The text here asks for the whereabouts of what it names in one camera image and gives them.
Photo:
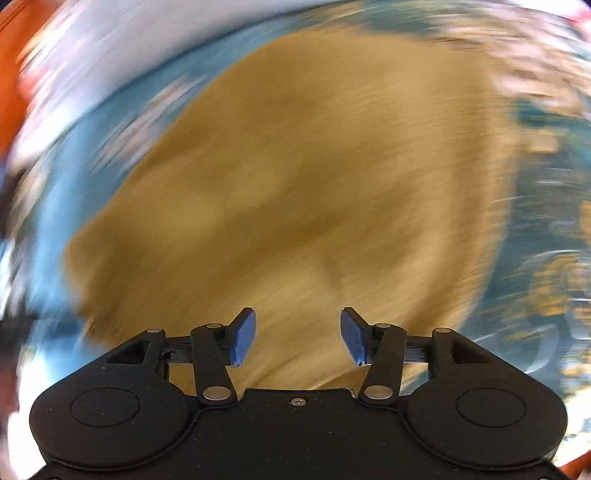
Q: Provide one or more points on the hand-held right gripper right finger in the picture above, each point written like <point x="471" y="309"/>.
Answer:
<point x="353" y="337"/>

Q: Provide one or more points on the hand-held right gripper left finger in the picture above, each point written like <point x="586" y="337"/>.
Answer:
<point x="244" y="337"/>

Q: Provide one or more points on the mustard yellow knit sweater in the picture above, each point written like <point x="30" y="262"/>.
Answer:
<point x="300" y="184"/>

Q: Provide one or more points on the teal floral blanket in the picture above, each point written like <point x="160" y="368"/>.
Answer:
<point x="531" y="258"/>

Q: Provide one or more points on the orange object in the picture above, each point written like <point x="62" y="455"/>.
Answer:
<point x="18" y="69"/>

